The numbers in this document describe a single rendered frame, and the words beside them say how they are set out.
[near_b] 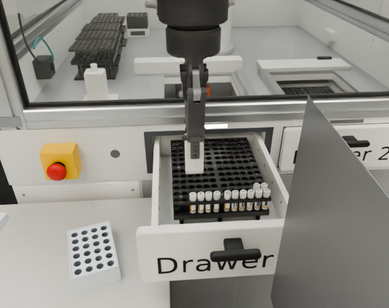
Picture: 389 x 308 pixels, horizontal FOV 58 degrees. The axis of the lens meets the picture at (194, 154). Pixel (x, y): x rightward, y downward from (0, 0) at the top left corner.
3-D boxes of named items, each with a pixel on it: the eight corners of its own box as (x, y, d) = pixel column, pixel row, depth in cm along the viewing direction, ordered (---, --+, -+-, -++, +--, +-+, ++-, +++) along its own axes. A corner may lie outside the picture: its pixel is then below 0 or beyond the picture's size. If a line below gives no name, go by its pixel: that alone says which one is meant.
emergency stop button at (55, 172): (66, 182, 74) (63, 166, 72) (47, 183, 74) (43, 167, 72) (69, 173, 77) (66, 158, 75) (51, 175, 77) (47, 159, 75)
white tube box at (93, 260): (121, 279, 65) (119, 266, 63) (74, 293, 63) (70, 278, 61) (111, 233, 75) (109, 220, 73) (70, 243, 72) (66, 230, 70)
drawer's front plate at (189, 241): (314, 271, 59) (327, 223, 53) (141, 283, 58) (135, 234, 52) (310, 263, 61) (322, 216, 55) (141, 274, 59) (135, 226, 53)
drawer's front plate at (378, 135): (396, 165, 86) (410, 126, 80) (279, 171, 84) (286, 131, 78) (392, 162, 88) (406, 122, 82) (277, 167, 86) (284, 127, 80)
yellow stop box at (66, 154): (78, 181, 77) (72, 153, 73) (44, 183, 77) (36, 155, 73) (82, 168, 82) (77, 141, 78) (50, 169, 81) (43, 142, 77)
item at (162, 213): (302, 258, 60) (308, 231, 57) (151, 267, 58) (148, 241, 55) (251, 140, 94) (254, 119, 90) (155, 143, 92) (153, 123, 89)
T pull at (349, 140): (369, 147, 78) (371, 142, 77) (336, 148, 78) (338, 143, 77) (361, 139, 81) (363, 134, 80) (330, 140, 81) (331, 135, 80)
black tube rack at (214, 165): (267, 225, 66) (271, 198, 63) (174, 230, 65) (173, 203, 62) (244, 160, 85) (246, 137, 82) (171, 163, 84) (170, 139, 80)
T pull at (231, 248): (261, 260, 51) (262, 253, 51) (210, 263, 51) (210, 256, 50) (255, 241, 54) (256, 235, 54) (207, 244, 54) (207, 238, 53)
